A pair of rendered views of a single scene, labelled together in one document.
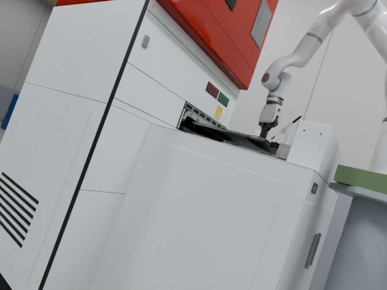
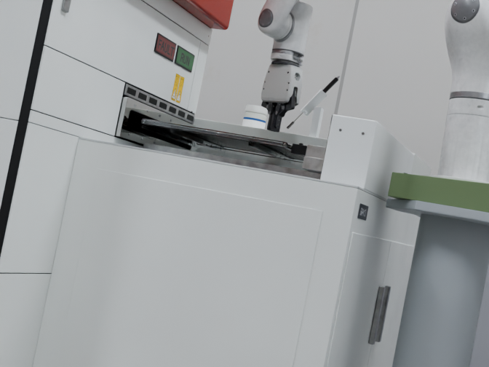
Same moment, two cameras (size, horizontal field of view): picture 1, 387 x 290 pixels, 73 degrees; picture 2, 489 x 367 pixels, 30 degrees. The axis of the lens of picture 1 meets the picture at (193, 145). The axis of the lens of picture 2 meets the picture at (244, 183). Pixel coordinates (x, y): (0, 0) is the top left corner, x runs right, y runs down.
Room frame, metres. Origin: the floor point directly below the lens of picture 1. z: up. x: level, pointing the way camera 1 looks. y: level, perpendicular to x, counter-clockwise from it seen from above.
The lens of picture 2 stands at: (-0.96, 0.36, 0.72)
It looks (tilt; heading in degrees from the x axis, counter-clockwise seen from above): 2 degrees up; 344
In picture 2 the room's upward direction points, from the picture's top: 11 degrees clockwise
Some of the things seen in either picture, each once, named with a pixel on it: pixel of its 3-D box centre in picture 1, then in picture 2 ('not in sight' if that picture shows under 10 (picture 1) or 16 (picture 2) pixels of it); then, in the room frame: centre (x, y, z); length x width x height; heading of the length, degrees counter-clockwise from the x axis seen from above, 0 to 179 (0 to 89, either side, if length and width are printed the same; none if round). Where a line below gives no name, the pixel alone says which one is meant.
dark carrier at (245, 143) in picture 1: (242, 140); (236, 143); (1.25, -0.21, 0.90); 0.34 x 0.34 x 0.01; 55
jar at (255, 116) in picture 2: (256, 137); (254, 121); (1.74, -0.38, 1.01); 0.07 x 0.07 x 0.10
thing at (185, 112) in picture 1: (204, 130); (158, 130); (1.35, -0.03, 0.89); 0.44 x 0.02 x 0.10; 145
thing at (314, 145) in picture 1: (319, 161); (372, 166); (0.99, -0.47, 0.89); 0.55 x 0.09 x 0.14; 145
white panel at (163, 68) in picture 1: (192, 95); (134, 67); (1.22, 0.08, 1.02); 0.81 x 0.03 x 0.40; 145
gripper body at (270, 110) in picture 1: (270, 113); (281, 82); (1.28, -0.31, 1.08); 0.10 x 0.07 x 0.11; 30
